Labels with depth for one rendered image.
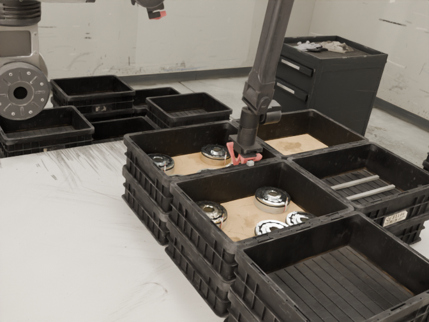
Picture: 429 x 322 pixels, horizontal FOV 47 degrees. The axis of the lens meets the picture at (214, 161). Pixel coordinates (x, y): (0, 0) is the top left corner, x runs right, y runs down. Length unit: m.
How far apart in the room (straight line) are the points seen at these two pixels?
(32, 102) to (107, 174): 0.59
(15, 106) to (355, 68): 2.26
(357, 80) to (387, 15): 2.04
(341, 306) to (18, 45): 0.95
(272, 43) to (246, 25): 3.91
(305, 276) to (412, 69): 3.92
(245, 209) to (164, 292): 0.33
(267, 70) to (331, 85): 1.67
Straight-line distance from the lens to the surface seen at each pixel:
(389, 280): 1.31
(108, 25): 4.47
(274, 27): 1.30
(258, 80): 1.37
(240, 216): 1.38
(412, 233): 1.69
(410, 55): 4.99
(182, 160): 1.62
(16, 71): 1.24
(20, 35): 1.26
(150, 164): 1.37
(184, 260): 1.34
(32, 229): 1.51
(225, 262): 1.14
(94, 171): 1.79
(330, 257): 1.31
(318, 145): 1.91
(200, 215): 1.18
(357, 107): 3.29
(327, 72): 2.95
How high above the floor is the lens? 1.58
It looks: 27 degrees down
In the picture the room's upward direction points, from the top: 8 degrees clockwise
